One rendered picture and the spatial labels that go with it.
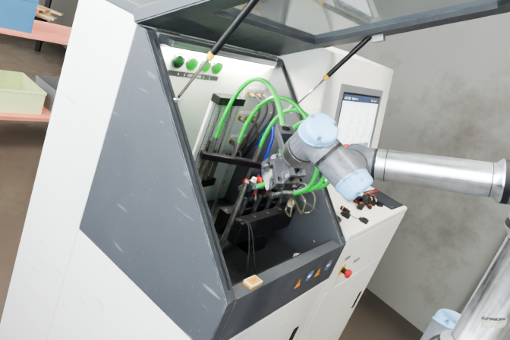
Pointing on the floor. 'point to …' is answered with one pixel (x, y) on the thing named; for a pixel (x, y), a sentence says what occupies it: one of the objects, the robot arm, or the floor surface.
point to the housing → (70, 155)
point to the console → (362, 256)
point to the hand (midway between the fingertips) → (270, 175)
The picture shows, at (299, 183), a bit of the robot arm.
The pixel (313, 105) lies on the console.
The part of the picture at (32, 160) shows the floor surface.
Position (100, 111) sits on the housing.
